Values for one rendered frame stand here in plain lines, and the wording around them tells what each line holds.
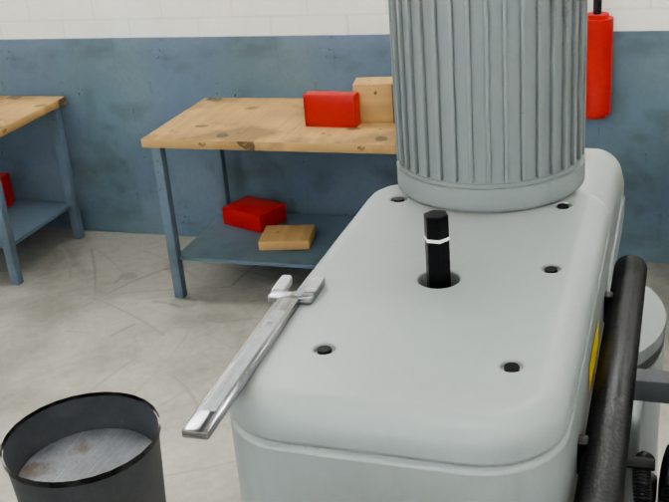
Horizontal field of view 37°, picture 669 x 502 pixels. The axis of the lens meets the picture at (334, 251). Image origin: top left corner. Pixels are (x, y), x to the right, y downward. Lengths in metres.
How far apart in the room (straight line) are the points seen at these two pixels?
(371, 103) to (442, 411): 4.20
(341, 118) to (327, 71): 0.64
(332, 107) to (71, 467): 2.33
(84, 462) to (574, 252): 2.48
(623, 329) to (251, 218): 4.52
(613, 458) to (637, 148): 4.47
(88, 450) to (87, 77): 3.21
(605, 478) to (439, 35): 0.44
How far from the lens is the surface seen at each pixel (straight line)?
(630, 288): 1.06
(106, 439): 3.32
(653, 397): 1.24
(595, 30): 4.94
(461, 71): 0.98
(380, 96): 4.84
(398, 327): 0.80
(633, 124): 5.19
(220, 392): 0.73
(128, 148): 6.08
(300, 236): 5.17
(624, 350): 0.94
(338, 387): 0.73
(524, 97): 0.98
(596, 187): 1.47
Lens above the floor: 2.27
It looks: 24 degrees down
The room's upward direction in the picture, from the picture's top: 5 degrees counter-clockwise
